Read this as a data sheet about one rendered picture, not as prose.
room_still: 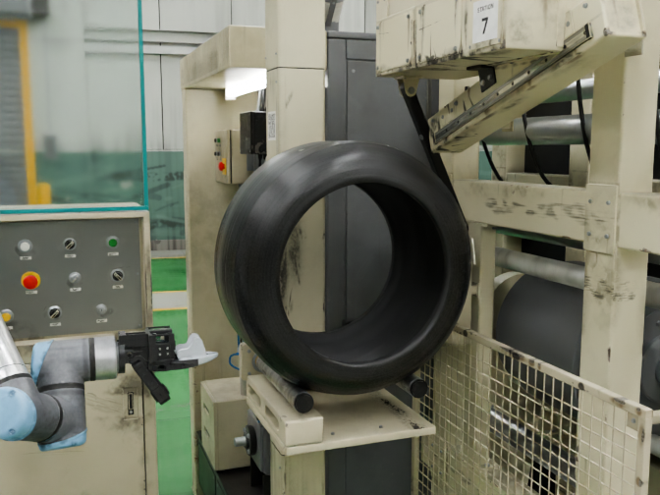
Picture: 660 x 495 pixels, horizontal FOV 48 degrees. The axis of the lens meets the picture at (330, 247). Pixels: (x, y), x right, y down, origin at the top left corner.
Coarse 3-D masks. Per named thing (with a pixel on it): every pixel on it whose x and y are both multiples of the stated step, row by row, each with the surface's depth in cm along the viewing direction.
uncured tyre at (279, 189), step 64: (256, 192) 155; (320, 192) 153; (384, 192) 188; (448, 192) 167; (256, 256) 151; (448, 256) 166; (256, 320) 153; (384, 320) 192; (448, 320) 168; (320, 384) 161; (384, 384) 166
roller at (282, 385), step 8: (256, 360) 190; (264, 368) 182; (272, 376) 176; (280, 376) 172; (280, 384) 170; (288, 384) 167; (280, 392) 170; (288, 392) 164; (296, 392) 161; (304, 392) 160; (288, 400) 164; (296, 400) 159; (304, 400) 160; (312, 400) 161; (296, 408) 159; (304, 408) 160
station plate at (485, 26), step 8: (480, 0) 144; (488, 0) 141; (496, 0) 139; (480, 8) 144; (488, 8) 141; (496, 8) 139; (480, 16) 144; (488, 16) 142; (496, 16) 139; (472, 24) 147; (480, 24) 144; (488, 24) 142; (496, 24) 139; (472, 32) 147; (480, 32) 144; (488, 32) 142; (496, 32) 139; (472, 40) 147; (480, 40) 145
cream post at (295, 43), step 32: (288, 0) 185; (320, 0) 187; (288, 32) 186; (320, 32) 188; (288, 64) 187; (320, 64) 190; (288, 96) 188; (320, 96) 191; (288, 128) 189; (320, 128) 192; (320, 224) 195; (288, 256) 193; (320, 256) 196; (288, 288) 194; (320, 288) 197; (320, 320) 199; (288, 480) 202; (320, 480) 205
